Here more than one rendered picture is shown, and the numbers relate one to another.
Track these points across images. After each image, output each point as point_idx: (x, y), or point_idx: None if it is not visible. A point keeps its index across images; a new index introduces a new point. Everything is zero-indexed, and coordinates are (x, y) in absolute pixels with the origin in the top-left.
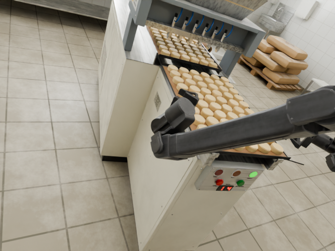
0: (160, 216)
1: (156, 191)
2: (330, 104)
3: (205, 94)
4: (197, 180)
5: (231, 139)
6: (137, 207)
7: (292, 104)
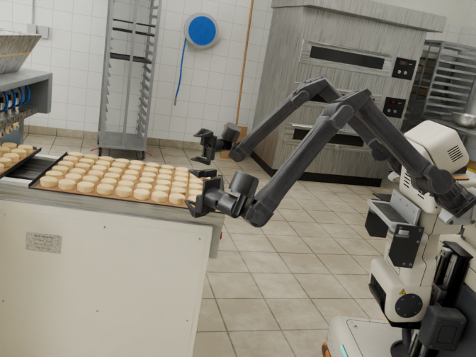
0: (192, 331)
1: (160, 322)
2: (350, 110)
3: (118, 178)
4: (210, 251)
5: (308, 162)
6: None
7: (336, 120)
